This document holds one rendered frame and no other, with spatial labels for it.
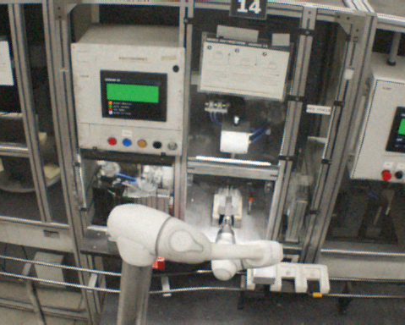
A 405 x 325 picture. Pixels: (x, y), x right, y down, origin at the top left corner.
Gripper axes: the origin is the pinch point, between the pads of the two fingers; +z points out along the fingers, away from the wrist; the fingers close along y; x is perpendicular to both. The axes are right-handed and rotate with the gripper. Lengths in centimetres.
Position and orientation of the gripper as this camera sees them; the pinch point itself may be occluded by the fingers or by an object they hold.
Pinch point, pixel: (227, 207)
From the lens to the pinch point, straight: 230.8
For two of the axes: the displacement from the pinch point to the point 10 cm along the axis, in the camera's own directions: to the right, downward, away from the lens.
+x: -9.9, -1.0, 0.3
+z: 0.8, -5.9, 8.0
